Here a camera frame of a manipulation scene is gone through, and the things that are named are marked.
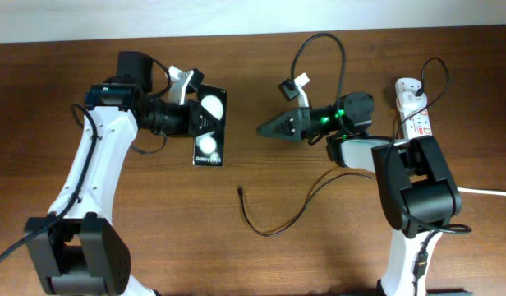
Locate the white USB charger plug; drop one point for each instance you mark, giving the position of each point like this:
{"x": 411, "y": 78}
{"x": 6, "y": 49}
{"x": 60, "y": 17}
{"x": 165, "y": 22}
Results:
{"x": 407, "y": 97}

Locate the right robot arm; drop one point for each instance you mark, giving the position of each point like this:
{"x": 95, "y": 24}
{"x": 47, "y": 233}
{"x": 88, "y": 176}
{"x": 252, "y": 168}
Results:
{"x": 417, "y": 191}

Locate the white power strip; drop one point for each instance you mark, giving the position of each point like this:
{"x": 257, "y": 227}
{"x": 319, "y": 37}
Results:
{"x": 415, "y": 125}

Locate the black Samsung smartphone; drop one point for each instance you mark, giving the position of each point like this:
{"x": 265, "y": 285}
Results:
{"x": 208, "y": 149}

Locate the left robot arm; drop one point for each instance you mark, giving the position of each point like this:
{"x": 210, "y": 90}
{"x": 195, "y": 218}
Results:
{"x": 75, "y": 248}

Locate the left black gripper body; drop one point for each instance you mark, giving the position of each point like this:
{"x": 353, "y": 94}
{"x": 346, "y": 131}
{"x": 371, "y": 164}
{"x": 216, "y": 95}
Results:
{"x": 172, "y": 118}

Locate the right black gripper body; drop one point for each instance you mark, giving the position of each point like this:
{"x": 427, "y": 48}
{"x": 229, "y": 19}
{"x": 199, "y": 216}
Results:
{"x": 322, "y": 121}

